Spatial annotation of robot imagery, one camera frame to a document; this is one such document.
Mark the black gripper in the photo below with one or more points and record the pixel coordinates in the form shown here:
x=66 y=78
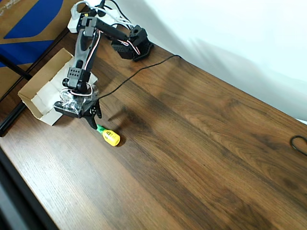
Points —
x=93 y=111

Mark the yellow bottle with green cap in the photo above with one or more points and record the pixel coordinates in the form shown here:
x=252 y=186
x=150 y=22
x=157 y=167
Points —
x=111 y=137

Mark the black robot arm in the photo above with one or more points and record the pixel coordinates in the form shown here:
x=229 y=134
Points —
x=82 y=48

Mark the white cardboard box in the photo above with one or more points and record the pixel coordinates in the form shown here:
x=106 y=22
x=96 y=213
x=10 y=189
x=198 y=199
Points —
x=43 y=95

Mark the large brown blue cardboard box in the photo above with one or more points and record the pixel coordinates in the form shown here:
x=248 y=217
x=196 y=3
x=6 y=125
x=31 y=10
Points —
x=24 y=19

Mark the black metal pole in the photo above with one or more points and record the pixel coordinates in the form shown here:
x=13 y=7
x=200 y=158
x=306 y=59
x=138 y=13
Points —
x=14 y=67

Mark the white power strip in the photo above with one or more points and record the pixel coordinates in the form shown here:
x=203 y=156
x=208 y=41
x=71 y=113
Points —
x=72 y=25
x=115 y=17

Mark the black power adapter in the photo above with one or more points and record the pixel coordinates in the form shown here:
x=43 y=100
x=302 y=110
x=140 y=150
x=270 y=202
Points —
x=82 y=15

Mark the camera wrapped in clear plastic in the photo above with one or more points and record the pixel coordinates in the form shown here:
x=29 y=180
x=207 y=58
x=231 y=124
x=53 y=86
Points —
x=76 y=100

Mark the black metal frame bar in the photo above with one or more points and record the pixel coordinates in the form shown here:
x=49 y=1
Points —
x=7 y=124

